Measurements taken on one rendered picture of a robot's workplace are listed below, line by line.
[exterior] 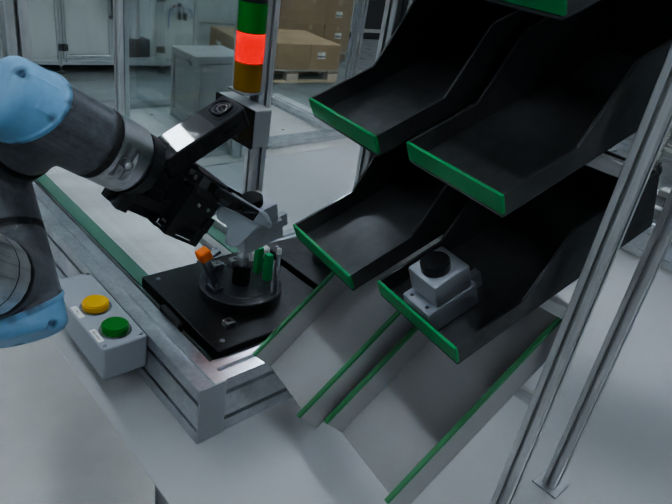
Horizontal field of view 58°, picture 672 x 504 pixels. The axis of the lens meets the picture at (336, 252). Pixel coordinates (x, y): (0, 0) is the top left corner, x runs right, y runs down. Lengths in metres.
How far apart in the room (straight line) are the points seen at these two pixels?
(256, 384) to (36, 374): 0.35
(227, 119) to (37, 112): 0.21
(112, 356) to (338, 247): 0.40
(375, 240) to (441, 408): 0.21
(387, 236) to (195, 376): 0.35
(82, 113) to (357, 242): 0.34
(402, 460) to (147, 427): 0.40
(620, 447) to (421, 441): 0.49
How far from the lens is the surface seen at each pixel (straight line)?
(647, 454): 1.17
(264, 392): 0.97
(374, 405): 0.78
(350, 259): 0.72
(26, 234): 0.64
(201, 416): 0.90
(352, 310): 0.83
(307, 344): 0.85
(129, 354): 0.98
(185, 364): 0.91
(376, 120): 0.67
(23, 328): 0.61
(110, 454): 0.94
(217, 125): 0.70
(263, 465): 0.92
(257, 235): 0.81
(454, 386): 0.75
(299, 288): 1.08
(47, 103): 0.59
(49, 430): 0.98
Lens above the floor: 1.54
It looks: 28 degrees down
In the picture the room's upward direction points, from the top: 10 degrees clockwise
